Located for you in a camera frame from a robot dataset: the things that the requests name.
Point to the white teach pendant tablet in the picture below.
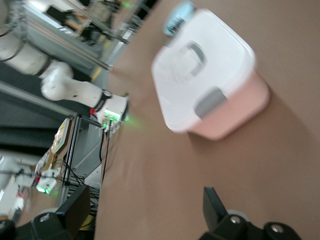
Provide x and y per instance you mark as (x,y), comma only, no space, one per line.
(61,135)

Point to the light blue round plate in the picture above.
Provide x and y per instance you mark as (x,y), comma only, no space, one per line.
(181,10)

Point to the grey aluminium beam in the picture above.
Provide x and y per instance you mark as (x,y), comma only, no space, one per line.
(30,100)

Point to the white lidded pink box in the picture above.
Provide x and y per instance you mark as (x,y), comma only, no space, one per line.
(200,75)

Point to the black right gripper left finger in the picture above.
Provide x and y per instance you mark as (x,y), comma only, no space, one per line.
(75,210)

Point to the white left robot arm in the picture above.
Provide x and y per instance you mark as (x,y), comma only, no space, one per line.
(62,82)

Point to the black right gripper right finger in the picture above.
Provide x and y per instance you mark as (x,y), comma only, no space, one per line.
(215,212)

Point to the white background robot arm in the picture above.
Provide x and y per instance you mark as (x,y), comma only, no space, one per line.
(47,183)

